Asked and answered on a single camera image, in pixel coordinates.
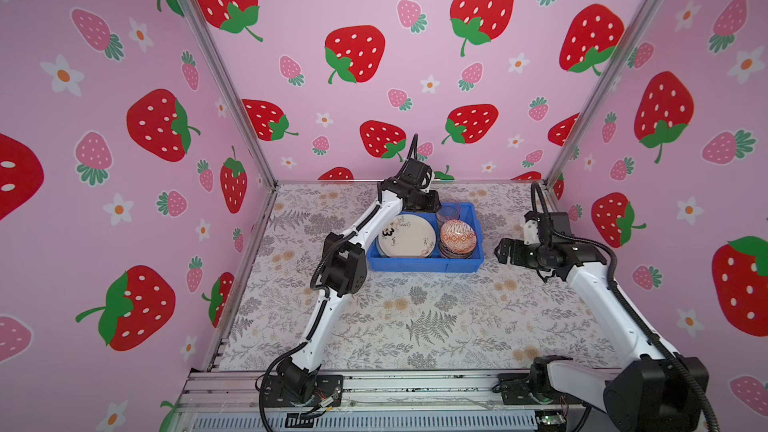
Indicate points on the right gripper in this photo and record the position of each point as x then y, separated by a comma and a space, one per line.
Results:
515, 255

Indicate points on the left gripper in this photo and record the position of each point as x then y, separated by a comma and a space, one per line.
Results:
432, 197

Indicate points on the cream blossom pattern plate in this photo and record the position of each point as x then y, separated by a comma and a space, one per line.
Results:
407, 236

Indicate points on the blue zigzag pattern bowl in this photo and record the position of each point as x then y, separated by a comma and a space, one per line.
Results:
458, 236

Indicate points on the pink glass cup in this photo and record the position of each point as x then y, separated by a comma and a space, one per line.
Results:
449, 211

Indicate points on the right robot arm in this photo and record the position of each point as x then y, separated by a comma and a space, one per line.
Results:
656, 388

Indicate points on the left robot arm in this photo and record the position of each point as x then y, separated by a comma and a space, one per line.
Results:
342, 271

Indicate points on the blue plastic bin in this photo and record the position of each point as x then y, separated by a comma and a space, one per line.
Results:
434, 262

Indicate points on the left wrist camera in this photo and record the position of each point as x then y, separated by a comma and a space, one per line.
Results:
416, 173

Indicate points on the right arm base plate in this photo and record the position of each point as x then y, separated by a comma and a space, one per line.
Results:
519, 389

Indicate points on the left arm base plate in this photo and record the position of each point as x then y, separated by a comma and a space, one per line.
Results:
279, 392

